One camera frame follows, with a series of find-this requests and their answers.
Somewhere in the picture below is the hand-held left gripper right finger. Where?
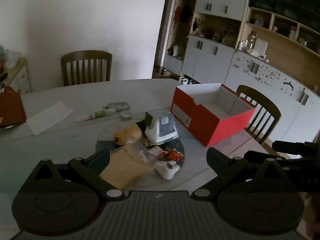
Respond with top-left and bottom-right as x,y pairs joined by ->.
191,147 -> 298,201

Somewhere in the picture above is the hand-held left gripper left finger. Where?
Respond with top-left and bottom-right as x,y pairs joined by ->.
19,148 -> 125,201

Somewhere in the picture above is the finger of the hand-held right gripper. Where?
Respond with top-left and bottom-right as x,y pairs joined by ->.
272,140 -> 320,155
244,150 -> 295,167

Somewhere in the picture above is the cotton swab bag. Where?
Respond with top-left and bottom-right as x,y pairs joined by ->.
100,141 -> 155,190

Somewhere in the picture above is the red shoe box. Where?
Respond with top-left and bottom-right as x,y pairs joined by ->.
171,83 -> 257,147

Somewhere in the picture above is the yellow plush toy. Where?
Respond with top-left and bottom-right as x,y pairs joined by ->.
114,124 -> 142,146

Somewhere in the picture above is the green white tube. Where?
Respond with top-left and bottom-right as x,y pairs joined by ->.
75,107 -> 117,122

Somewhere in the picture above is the oval green case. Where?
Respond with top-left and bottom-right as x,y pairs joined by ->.
104,101 -> 130,112

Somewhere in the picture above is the white green wet wipes pack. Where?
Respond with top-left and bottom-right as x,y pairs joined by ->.
145,114 -> 179,145

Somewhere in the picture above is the red wrapped candy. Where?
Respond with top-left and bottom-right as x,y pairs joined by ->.
165,148 -> 184,161

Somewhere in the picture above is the small white figurine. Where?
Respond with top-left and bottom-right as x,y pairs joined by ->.
154,161 -> 180,180

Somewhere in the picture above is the brown wooden chair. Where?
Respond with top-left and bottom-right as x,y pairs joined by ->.
236,85 -> 282,145
61,51 -> 113,87

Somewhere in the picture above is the small black pouch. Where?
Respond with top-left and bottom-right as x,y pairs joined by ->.
136,112 -> 153,133

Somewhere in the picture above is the small white red packet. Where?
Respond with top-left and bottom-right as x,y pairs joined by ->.
150,147 -> 167,158

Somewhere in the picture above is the white paper sheet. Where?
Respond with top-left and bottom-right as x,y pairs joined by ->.
26,101 -> 73,135

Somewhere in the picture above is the dark red bag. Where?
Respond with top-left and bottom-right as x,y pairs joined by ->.
0,86 -> 27,128

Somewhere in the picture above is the white rounded container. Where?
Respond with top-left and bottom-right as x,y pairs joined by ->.
255,39 -> 268,58

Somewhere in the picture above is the glass jar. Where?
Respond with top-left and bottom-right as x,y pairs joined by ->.
247,34 -> 258,50

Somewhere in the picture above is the low side cabinet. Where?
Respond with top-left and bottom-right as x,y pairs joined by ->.
0,57 -> 32,94

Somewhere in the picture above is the white plastic bag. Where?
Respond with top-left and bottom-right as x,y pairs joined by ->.
0,45 -> 23,68

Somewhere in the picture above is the dark wooden door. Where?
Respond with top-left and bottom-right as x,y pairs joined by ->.
152,0 -> 177,78

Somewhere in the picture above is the red hanging cloth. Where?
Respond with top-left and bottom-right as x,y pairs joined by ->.
174,5 -> 193,23

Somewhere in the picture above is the white wall cabinet unit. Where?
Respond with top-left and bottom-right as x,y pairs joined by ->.
162,0 -> 320,143

